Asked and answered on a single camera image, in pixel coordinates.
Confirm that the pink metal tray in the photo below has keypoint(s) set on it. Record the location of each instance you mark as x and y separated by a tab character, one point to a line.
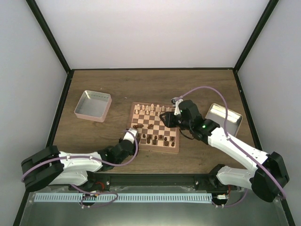
93	106

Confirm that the black enclosure frame post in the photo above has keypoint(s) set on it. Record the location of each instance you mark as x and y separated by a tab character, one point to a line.
49	35

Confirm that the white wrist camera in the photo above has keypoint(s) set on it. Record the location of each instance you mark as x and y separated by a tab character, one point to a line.
175	102
132	135

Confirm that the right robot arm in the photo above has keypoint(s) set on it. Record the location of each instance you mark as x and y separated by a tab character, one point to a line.
212	134

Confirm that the wooden chess board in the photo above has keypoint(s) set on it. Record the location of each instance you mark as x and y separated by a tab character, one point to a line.
158	138

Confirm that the gold metal tray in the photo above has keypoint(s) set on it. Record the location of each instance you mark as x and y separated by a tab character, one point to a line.
217	113

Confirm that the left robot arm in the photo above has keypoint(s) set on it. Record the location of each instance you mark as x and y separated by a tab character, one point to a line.
52	167

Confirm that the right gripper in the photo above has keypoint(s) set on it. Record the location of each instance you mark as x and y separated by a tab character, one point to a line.
169	123

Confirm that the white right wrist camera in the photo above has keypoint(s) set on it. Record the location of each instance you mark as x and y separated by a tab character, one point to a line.
175	102

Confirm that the light blue cable duct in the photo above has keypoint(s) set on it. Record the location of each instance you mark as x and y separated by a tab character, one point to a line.
124	198

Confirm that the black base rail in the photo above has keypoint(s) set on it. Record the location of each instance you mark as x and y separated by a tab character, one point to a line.
213	181

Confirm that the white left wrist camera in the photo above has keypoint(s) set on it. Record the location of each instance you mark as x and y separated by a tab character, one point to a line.
132	135

